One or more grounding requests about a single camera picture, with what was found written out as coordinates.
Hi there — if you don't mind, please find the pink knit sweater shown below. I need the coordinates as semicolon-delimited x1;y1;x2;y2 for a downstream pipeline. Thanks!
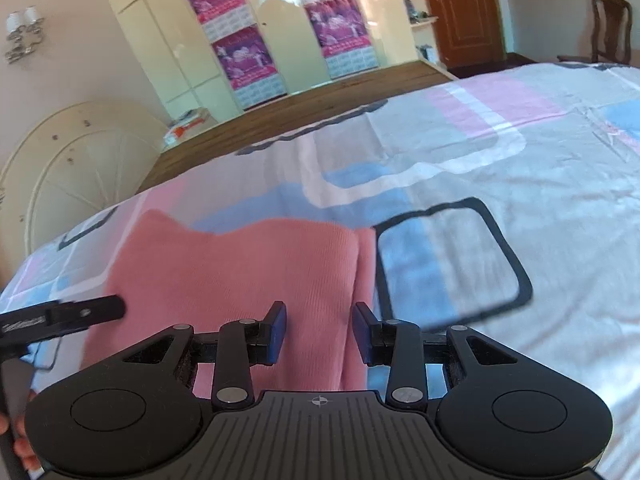
82;210;377;394

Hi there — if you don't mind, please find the printed bed sheet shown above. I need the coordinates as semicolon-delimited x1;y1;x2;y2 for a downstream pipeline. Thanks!
0;62;640;480

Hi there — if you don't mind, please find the person's left hand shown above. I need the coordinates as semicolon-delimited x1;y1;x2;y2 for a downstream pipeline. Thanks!
0;410;42;472

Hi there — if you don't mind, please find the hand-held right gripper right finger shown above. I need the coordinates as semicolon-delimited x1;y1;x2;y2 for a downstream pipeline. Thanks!
352;302;521;408

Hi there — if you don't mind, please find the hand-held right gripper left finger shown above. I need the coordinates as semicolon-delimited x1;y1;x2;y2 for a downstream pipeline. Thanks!
120;301;287;409

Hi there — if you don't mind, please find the dark wooden chair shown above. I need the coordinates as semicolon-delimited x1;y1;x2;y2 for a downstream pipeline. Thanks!
557;0;634;65

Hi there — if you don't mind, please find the cream corner shelf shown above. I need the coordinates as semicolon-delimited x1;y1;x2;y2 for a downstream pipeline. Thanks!
392;0;444;67

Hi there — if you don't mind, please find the silver wall lamp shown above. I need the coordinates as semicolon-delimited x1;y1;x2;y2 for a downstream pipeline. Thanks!
4;5;47;65

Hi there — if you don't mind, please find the brown wooden door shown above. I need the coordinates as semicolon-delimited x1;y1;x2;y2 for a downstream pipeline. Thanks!
415;0;507;69

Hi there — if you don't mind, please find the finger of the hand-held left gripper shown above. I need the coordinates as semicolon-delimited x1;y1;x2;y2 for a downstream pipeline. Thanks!
0;295;126;347
0;342;34;362

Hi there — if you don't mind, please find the cream round headboard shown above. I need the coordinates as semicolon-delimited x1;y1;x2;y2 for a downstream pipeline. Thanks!
0;100;169;272

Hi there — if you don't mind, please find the cream wardrobe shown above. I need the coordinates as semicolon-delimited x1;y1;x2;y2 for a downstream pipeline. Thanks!
90;0;446;122

